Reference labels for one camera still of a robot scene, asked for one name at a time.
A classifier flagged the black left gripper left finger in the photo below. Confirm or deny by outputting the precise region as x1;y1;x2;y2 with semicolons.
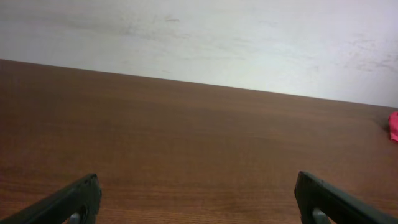
1;174;102;224

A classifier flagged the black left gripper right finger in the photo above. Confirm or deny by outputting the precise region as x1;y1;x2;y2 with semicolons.
294;171;397;224

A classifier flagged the red t-shirt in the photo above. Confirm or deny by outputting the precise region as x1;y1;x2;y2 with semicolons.
389;111;398;142

